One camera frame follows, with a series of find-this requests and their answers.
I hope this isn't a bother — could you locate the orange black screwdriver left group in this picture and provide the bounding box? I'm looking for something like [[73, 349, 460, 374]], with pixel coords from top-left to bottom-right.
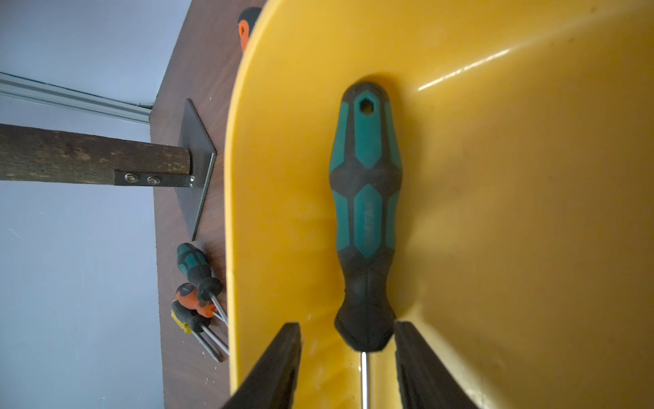
[[175, 283, 228, 325]]

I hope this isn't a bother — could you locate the small green black screwdriver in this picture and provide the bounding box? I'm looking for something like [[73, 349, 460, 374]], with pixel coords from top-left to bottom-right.
[[176, 243, 228, 320]]

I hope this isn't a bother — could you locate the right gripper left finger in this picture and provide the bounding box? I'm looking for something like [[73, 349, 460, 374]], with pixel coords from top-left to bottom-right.
[[222, 322, 301, 409]]

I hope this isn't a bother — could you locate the large green black screwdriver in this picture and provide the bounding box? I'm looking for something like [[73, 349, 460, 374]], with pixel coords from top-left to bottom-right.
[[329, 81, 403, 408]]

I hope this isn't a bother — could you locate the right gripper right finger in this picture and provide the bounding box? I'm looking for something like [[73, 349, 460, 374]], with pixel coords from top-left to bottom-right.
[[394, 321, 478, 409]]

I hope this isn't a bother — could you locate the yellow plastic storage box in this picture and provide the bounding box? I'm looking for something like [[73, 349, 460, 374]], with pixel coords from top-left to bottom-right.
[[225, 1, 653, 408]]

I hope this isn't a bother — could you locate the pink artificial blossom tree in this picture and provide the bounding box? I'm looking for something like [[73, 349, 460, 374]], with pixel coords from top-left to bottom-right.
[[1, 124, 192, 187]]

